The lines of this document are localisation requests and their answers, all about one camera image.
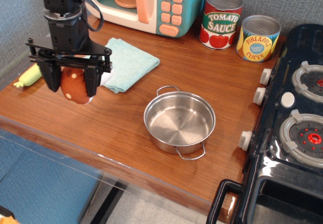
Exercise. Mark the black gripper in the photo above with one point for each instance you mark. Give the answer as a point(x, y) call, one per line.
point(68, 43)

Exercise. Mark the brown plush mushroom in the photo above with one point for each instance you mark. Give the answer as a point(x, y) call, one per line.
point(73, 86)

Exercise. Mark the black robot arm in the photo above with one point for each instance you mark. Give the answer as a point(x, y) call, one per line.
point(62, 6)

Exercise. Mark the teal folded cloth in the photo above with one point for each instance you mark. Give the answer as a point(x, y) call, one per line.
point(129, 64)

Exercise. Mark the toy microwave teal cream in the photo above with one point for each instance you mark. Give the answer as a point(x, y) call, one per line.
point(171, 18)

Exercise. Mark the orange object at corner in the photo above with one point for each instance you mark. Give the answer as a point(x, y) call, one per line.
point(7, 217)

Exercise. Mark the tomato sauce can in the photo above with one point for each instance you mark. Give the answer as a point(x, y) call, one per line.
point(219, 22)

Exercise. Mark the pineapple slices can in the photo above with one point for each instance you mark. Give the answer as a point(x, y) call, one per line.
point(258, 37)

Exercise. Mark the black toy stove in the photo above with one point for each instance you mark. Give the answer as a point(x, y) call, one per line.
point(283, 168)

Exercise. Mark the spoon with yellow-green handle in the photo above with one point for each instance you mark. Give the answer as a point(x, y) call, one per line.
point(29, 77)

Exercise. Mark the steel pot with handles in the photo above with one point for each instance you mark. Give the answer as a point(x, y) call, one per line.
point(179, 122)

